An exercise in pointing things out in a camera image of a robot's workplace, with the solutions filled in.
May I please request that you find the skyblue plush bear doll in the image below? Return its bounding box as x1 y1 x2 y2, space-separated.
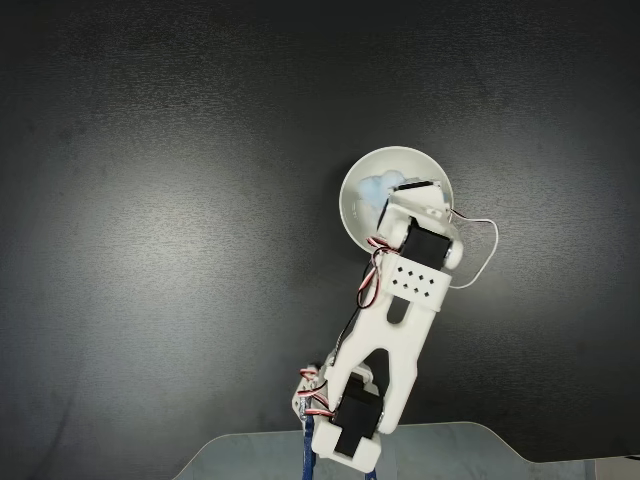
355 172 401 214

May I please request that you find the white bowl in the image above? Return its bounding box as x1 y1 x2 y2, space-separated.
338 145 455 261

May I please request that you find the grey cloth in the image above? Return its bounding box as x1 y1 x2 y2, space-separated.
177 421 596 480

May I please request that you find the red white gripper servo cable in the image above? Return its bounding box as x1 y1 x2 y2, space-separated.
447 212 501 290

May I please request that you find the red white base cable bundle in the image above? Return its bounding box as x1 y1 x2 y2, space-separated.
298 367 337 417

